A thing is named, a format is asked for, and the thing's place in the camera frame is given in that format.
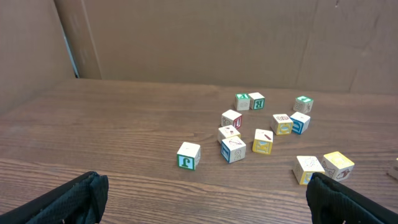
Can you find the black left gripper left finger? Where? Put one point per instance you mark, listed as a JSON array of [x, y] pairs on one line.
[[81, 200]]

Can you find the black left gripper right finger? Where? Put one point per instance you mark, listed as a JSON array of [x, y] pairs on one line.
[[331, 202]]

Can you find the wooden block yellow acorn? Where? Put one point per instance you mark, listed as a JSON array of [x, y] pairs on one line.
[[337, 166]]

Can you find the wooden block yellow letter L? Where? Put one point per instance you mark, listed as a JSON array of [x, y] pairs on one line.
[[304, 167]]

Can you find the wooden block blue letter M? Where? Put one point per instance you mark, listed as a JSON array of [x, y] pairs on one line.
[[300, 122]]

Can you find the wooden block yellow letter B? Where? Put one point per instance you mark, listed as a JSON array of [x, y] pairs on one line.
[[263, 140]]

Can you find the wooden block yellow oval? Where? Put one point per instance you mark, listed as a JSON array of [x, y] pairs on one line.
[[281, 124]]

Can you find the wooden block green number 4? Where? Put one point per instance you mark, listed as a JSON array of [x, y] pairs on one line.
[[303, 104]]

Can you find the wooden block number 2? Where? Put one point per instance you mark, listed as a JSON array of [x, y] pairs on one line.
[[233, 149]]

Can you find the wooden block green J side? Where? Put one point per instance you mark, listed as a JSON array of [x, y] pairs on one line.
[[189, 155]]

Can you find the wooden block teal letter R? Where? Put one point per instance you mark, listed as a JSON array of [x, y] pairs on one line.
[[257, 101]]

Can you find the wooden block yellow sided small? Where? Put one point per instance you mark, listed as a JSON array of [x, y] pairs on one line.
[[227, 132]]

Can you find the wooden block red letter U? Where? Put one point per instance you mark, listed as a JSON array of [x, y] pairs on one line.
[[231, 117]]

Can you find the wooden block green top J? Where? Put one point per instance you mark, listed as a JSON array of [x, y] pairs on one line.
[[242, 101]]

